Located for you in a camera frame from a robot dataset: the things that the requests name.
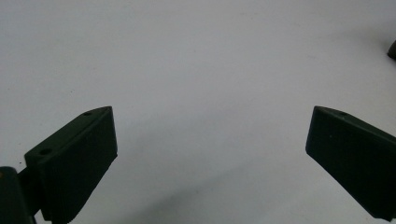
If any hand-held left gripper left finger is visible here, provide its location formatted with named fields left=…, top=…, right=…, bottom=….
left=23, top=105, right=119, bottom=224

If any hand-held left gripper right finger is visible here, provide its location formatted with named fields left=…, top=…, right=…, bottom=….
left=304, top=105, right=396, bottom=222

